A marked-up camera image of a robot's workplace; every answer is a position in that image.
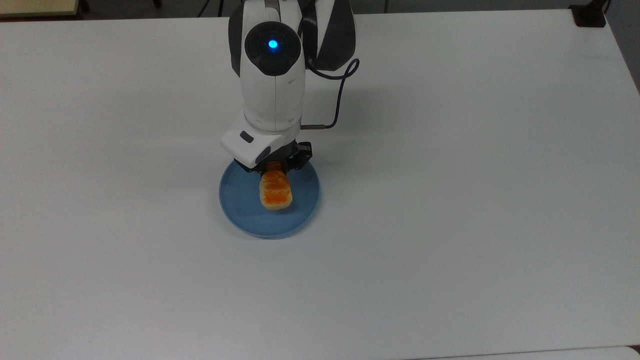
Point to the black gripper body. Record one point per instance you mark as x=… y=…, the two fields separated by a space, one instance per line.
x=300 y=155

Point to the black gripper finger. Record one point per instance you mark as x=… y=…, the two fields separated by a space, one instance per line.
x=262 y=171
x=287 y=167

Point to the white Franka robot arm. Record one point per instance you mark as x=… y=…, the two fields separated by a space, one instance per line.
x=272 y=90

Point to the beige wooden furniture board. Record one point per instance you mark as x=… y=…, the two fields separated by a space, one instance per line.
x=37 y=7

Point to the orange glazed bread loaf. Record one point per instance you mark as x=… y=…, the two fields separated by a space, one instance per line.
x=275 y=191

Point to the blue round plate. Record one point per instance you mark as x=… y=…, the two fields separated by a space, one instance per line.
x=245 y=210

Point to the black table clamp mount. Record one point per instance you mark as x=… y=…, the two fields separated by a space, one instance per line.
x=590 y=16

